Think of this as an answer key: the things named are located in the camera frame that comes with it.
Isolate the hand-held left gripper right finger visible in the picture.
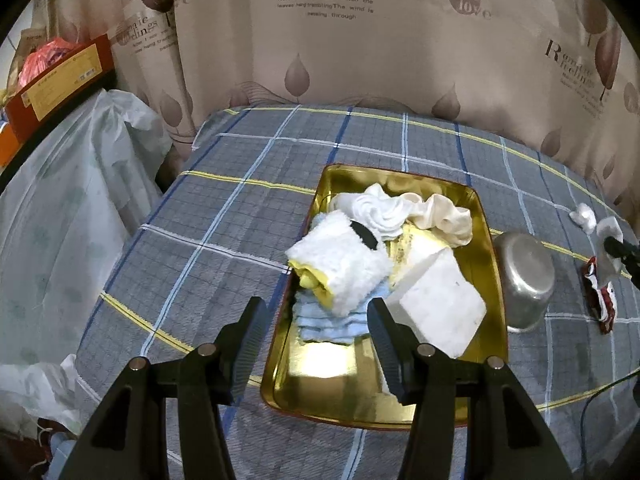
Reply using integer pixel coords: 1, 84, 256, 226
366, 297, 576, 480

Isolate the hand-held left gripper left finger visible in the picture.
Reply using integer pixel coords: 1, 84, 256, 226
60, 296, 273, 480

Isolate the light blue towel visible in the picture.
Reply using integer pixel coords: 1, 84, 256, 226
292, 282, 391, 346

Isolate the gold metal tray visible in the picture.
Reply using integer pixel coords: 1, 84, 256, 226
259, 162, 510, 432

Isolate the white fluffy towel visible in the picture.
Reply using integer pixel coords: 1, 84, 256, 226
285, 212, 396, 318

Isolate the white star-print pouch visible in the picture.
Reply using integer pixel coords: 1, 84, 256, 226
582, 256, 617, 333

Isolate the white plastic-wrapped bundle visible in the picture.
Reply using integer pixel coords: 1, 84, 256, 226
569, 203, 598, 233

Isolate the pale yellow cloth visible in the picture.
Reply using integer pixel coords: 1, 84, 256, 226
385, 225, 451, 286

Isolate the steel bowl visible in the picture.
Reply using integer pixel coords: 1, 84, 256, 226
492, 231, 557, 333

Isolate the black oval tag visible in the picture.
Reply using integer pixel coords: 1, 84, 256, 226
350, 220, 381, 251

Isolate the grey plaid bedsheet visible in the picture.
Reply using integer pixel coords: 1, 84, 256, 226
50, 105, 640, 480

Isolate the white cloth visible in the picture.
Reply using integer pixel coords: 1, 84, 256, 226
327, 183, 426, 241

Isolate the cream cloth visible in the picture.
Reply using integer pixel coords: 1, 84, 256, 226
400, 192, 473, 250

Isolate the white plastic bag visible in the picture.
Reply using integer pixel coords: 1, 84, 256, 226
0, 354, 83, 441

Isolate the white plastic cover sheet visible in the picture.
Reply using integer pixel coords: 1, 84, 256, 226
0, 89, 173, 366

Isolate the beige leaf-print curtain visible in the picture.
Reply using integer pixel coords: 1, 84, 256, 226
40, 0, 640, 211

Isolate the red cardboard box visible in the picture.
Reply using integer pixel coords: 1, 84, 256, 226
5, 34, 118, 141

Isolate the red plastic bag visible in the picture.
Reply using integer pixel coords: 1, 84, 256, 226
19, 37, 83, 86

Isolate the black cable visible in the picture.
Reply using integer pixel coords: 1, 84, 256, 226
579, 365, 640, 466

